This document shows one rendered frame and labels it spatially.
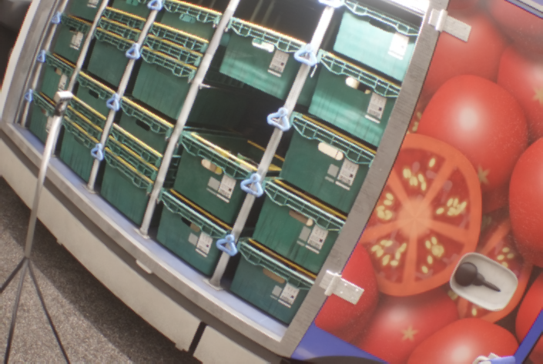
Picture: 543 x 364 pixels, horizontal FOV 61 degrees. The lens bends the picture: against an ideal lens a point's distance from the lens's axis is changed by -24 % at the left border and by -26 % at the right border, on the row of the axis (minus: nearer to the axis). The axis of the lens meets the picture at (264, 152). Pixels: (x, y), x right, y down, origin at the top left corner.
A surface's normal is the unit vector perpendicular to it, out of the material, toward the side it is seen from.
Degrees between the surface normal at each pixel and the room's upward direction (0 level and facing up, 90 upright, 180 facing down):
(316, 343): 90
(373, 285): 90
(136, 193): 94
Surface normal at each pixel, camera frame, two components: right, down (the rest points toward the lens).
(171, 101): -0.50, -0.03
